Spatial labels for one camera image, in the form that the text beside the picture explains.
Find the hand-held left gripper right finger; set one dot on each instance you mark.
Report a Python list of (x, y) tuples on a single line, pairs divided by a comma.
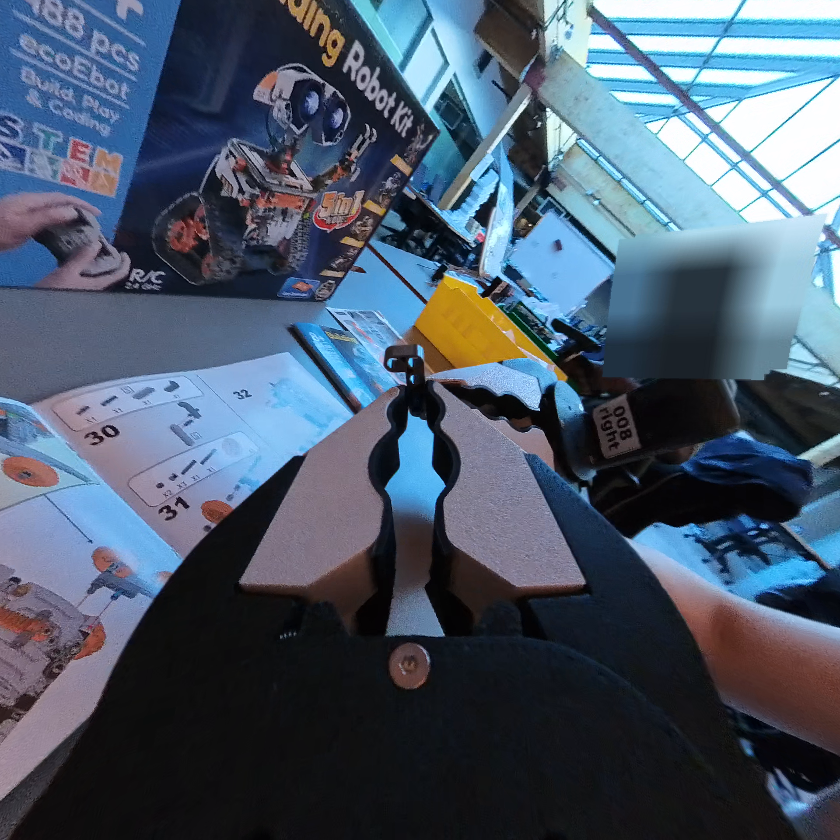
[(512, 512)]

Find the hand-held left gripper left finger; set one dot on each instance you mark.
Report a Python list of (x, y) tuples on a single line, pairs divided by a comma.
[(308, 512)]

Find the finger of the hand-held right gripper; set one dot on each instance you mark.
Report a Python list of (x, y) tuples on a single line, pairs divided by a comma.
[(541, 443), (505, 377)]

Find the grey holed beam with blue pin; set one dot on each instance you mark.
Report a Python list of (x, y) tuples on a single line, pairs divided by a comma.
[(401, 354)]

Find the person's right forearm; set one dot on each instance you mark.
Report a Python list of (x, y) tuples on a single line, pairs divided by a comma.
[(754, 643)]

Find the grey desk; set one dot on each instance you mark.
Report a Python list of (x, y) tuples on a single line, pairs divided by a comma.
[(131, 334)]

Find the green plastic bin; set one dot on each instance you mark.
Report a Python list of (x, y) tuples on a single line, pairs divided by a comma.
[(535, 321)]

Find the yellow plastic bin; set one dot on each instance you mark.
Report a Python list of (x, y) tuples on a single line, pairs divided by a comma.
[(466, 321)]

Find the navy jacket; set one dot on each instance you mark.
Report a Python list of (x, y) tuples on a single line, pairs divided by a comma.
[(741, 479)]

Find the whiteboard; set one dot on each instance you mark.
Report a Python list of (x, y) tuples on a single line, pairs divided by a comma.
[(558, 262)]

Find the robot sticker sheet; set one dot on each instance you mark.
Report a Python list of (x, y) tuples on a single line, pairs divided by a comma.
[(374, 328)]

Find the black office chair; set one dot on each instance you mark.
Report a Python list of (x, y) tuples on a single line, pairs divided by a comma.
[(735, 548)]

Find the grey table with wooden edge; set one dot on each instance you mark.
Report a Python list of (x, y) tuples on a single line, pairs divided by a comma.
[(407, 269)]

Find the wooden easel board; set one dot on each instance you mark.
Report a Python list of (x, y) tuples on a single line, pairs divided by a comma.
[(499, 223)]

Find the blue instruction booklet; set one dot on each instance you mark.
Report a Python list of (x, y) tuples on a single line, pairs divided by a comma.
[(341, 361)]

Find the open white instruction booklet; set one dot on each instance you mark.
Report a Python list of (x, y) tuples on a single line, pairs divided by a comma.
[(98, 525)]

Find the robot kit box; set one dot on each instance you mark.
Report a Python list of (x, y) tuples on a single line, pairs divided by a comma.
[(197, 164)]

